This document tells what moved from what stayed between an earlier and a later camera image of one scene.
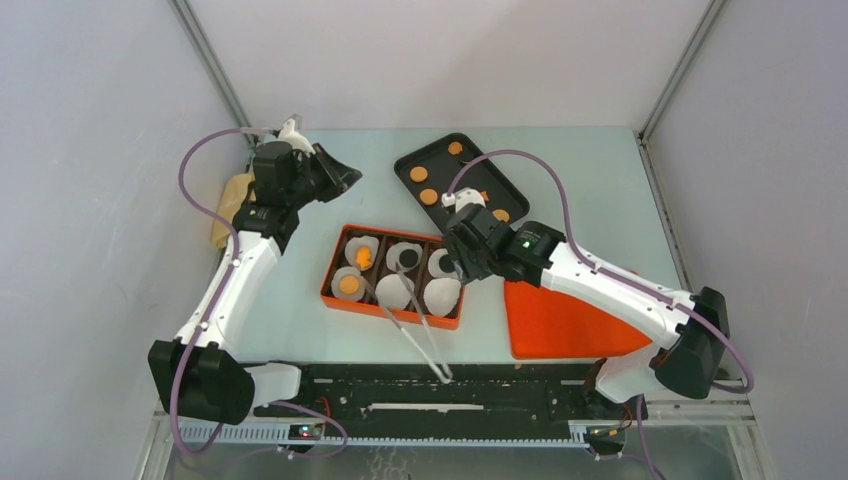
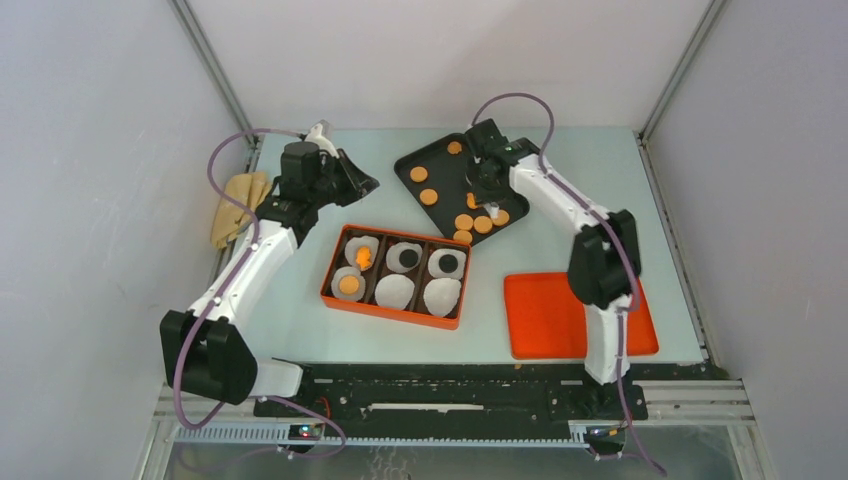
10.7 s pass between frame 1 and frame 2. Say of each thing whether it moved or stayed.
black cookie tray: stayed
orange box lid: stayed
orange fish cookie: stayed
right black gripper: moved
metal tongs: moved
